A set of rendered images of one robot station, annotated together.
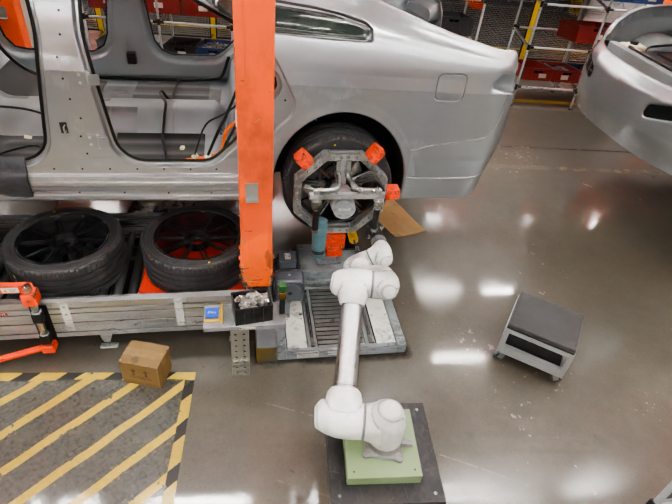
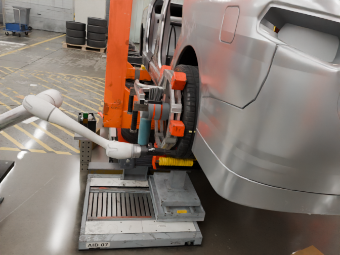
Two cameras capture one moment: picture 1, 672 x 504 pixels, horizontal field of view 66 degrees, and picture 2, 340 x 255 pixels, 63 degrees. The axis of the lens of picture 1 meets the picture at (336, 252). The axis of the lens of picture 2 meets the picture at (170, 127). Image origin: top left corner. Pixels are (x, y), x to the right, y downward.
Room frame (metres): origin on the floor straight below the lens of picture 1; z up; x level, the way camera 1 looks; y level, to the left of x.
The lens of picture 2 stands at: (2.58, -1.85, 1.46)
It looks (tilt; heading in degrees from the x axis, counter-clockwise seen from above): 21 degrees down; 88
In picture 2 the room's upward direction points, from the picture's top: 9 degrees clockwise
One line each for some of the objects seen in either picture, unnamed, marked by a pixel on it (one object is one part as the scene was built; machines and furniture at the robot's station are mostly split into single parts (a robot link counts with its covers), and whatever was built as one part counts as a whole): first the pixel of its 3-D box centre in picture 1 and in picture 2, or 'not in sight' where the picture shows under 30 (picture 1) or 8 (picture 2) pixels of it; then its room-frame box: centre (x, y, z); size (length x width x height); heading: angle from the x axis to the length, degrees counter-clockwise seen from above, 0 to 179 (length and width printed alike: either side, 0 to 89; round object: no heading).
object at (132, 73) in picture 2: not in sight; (134, 67); (2.05, 2.38, 0.69); 0.52 x 0.17 x 0.35; 13
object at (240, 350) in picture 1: (240, 344); (86, 149); (1.92, 0.48, 0.21); 0.10 x 0.10 x 0.42; 13
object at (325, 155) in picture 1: (339, 193); (166, 111); (2.60, 0.02, 0.85); 0.54 x 0.07 x 0.54; 103
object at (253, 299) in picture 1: (251, 305); (86, 121); (1.93, 0.41, 0.51); 0.20 x 0.14 x 0.13; 112
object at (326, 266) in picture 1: (328, 245); (177, 175); (2.76, 0.06, 0.32); 0.40 x 0.30 x 0.28; 103
